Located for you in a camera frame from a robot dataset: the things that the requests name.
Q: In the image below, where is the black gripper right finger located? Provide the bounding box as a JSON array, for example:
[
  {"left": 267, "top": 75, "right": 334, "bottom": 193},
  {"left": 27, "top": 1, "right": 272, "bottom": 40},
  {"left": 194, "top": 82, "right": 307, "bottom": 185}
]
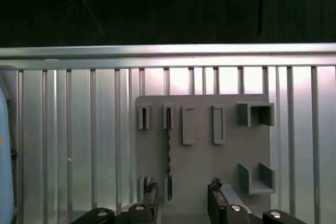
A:
[{"left": 207, "top": 178, "right": 306, "bottom": 224}]

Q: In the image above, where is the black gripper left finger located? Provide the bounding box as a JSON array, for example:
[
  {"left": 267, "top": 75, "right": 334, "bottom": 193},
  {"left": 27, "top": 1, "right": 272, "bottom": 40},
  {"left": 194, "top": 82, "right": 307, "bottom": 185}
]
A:
[{"left": 69, "top": 181, "right": 160, "bottom": 224}]

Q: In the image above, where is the blue RAM stick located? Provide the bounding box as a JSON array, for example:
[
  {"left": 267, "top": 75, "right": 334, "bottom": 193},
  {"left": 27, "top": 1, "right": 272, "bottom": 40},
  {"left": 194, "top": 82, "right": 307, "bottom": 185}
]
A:
[{"left": 166, "top": 107, "right": 174, "bottom": 201}]

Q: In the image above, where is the grey parts rack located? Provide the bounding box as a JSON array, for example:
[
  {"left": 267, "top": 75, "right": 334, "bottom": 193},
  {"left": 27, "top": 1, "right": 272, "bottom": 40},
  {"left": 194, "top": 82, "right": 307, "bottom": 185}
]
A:
[{"left": 134, "top": 93, "right": 277, "bottom": 205}]

